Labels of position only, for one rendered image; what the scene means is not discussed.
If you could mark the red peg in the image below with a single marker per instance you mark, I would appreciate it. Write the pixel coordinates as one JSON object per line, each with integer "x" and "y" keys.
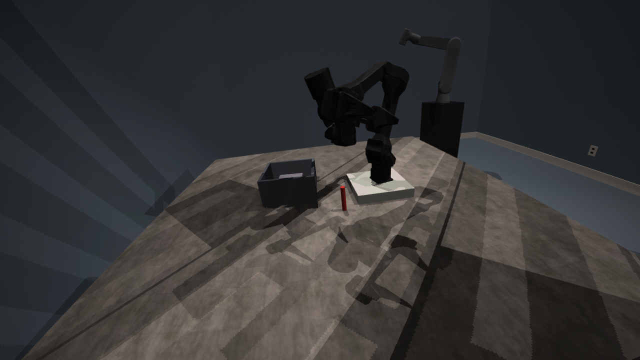
{"x": 343, "y": 198}

